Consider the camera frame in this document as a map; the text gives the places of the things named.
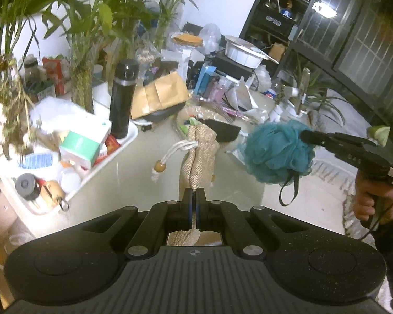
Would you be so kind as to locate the black flat pouch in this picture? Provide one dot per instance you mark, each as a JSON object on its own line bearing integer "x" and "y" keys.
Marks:
{"x": 227, "y": 132}

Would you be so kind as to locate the clear plastic bag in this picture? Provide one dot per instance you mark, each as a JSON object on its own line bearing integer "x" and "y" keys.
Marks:
{"x": 209, "y": 37}

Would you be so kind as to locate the green packet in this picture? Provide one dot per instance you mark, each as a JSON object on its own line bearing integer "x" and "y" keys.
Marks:
{"x": 187, "y": 127}

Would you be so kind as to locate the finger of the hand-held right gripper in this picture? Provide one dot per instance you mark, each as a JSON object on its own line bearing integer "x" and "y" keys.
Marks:
{"x": 334, "y": 140}

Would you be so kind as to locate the white crumpled paper bag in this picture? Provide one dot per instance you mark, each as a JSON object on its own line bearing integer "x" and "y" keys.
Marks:
{"x": 242, "y": 95}

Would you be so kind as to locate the blue carton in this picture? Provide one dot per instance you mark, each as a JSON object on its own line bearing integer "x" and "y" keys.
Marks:
{"x": 203, "y": 80}

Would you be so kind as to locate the glass vase with dried daisies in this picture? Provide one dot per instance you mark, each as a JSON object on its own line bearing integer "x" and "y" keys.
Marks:
{"x": 9, "y": 121}

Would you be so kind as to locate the brown paper envelope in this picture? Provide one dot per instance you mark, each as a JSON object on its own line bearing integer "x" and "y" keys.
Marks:
{"x": 160, "y": 93}

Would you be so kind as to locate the white round jar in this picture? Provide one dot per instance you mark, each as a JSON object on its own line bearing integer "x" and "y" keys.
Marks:
{"x": 70, "y": 181}

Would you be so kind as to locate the black pan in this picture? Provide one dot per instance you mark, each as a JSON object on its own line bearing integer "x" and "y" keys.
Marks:
{"x": 160, "y": 115}

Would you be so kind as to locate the small pink bottle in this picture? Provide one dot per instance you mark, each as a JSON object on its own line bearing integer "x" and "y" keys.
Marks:
{"x": 217, "y": 91}

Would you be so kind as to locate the black shelf cabinet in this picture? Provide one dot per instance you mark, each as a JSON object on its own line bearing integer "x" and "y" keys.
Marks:
{"x": 275, "y": 23}

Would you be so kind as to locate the black box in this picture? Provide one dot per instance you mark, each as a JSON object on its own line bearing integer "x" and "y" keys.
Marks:
{"x": 231, "y": 68}

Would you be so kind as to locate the potted plant in white pot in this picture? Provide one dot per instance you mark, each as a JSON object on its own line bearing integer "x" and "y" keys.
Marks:
{"x": 302, "y": 109}

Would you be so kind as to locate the white blue lotion bottle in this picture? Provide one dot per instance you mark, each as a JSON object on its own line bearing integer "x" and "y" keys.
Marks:
{"x": 39, "y": 161}

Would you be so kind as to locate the glass vase with bamboo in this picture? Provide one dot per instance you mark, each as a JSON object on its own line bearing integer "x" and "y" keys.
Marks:
{"x": 163, "y": 29}
{"x": 118, "y": 52}
{"x": 82, "y": 88}

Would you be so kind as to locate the white takeaway container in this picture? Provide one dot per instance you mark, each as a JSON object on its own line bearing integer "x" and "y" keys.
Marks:
{"x": 242, "y": 54}

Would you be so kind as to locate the teal bath loofah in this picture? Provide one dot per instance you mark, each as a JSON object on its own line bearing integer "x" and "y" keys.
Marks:
{"x": 275, "y": 152}

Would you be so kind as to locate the white plastic tray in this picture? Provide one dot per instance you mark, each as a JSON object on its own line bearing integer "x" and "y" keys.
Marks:
{"x": 131, "y": 135}

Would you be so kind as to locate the black thermos bottle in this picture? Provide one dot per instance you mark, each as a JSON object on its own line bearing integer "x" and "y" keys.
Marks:
{"x": 121, "y": 111}

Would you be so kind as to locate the green white tissue pack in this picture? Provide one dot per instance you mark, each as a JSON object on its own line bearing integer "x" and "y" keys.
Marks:
{"x": 82, "y": 145}

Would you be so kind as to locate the white plastic bag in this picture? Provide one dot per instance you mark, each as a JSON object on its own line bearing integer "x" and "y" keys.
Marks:
{"x": 62, "y": 113}

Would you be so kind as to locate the black grey cylinder gadget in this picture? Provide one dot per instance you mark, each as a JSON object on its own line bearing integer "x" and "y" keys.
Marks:
{"x": 26, "y": 184}

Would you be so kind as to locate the person's right hand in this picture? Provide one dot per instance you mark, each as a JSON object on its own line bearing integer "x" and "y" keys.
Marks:
{"x": 363, "y": 199}

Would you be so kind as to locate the red white carton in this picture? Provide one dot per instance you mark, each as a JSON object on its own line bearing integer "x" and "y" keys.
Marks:
{"x": 57, "y": 75}

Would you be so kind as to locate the white handheld gimbal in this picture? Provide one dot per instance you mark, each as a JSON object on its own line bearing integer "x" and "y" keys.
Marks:
{"x": 276, "y": 111}

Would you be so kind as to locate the red snack packet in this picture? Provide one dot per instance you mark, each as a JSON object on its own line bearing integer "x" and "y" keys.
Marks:
{"x": 109, "y": 144}

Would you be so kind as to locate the yellow brown pouch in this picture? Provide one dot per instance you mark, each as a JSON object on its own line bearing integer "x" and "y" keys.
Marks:
{"x": 186, "y": 38}

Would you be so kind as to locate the blue drink can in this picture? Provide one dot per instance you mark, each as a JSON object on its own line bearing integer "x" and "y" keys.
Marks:
{"x": 270, "y": 94}

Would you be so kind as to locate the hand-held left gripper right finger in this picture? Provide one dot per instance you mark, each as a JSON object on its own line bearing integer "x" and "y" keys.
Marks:
{"x": 201, "y": 209}

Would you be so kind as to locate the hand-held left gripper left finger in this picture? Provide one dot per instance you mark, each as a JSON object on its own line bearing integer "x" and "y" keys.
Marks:
{"x": 187, "y": 209}

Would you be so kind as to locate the black framed window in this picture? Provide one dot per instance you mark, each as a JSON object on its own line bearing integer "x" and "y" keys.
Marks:
{"x": 363, "y": 55}

